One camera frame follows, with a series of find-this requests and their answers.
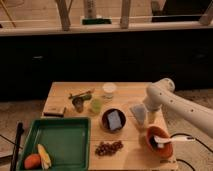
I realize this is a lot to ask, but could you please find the grey towel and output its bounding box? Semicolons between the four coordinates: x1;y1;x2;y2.
130;104;146;126

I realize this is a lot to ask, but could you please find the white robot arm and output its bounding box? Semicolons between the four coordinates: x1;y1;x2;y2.
143;78;213;138

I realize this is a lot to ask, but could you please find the white paper cup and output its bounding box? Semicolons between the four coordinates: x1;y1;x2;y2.
102;82;117;99

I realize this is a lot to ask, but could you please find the green plastic cup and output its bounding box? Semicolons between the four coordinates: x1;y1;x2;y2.
90;98;102;114

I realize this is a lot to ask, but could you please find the blue sponge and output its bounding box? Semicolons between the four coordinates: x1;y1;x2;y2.
107;111;122;131

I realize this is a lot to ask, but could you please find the black bowl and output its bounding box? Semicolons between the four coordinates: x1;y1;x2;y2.
100;108;126;133

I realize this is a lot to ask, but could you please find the brown wooden block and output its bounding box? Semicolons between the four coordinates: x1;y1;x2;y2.
43;106;66;117

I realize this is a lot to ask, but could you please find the bunch of dark grapes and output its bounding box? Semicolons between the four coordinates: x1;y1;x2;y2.
95;141;123;156

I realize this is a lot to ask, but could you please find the green base stand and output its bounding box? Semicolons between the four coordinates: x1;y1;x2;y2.
82;18;112;25

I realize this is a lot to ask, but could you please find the green plastic tray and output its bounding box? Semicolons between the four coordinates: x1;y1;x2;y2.
17;117;90;171

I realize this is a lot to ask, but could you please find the orange plastic bowl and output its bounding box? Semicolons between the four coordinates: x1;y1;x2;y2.
145;126;173;159

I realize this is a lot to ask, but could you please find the black pole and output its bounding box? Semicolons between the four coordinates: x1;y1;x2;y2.
10;122;24;171

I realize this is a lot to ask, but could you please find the orange fruit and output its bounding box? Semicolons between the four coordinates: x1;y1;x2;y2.
24;154;41;169

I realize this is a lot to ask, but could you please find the white handled brush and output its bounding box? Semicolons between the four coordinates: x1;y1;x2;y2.
150;135;195;149

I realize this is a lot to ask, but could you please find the black cable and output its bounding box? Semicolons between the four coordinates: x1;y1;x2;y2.
169;132;213;171

